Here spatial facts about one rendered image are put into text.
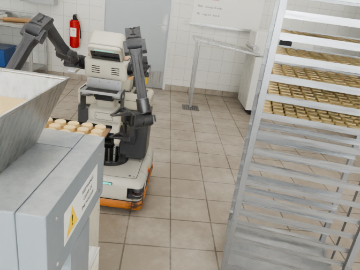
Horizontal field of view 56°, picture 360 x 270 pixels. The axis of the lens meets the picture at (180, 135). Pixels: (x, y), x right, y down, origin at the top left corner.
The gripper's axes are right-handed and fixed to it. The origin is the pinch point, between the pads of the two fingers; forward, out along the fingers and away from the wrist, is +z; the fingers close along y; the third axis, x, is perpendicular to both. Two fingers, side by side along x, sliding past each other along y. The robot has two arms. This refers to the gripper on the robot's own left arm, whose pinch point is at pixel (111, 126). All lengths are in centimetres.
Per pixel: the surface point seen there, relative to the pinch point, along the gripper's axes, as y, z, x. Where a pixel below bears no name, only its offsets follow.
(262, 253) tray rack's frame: 84, -86, -37
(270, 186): 29, -69, -40
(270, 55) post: -34, -59, -29
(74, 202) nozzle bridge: -15, 45, -60
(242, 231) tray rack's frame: 84, -92, -17
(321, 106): -15, -77, -49
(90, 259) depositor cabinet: 14, 35, -48
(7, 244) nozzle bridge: -14, 58, -64
